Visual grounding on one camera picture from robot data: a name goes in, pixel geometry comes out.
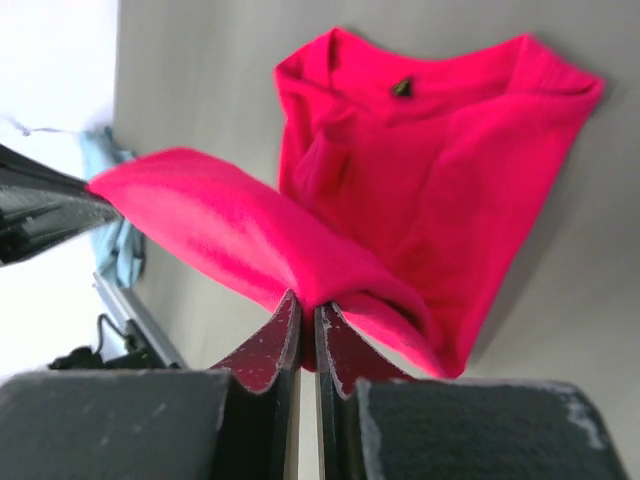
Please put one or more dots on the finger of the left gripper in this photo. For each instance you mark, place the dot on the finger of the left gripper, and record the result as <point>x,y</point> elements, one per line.
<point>42,208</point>

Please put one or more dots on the aluminium frame rail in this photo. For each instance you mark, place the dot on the aluminium frame rail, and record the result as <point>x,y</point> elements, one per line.
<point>131,314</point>

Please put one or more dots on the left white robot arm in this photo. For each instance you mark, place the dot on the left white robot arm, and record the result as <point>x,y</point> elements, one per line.
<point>91,358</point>

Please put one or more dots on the magenta t shirt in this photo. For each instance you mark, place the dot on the magenta t shirt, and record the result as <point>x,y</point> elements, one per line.
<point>406,188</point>

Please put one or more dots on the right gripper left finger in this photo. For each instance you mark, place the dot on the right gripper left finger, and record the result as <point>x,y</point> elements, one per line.
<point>236,420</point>

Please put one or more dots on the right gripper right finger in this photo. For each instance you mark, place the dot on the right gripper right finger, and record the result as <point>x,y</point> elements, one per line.
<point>377,422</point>

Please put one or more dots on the folded grey-blue t shirt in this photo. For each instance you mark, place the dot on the folded grey-blue t shirt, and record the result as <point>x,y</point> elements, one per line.
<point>119,247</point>

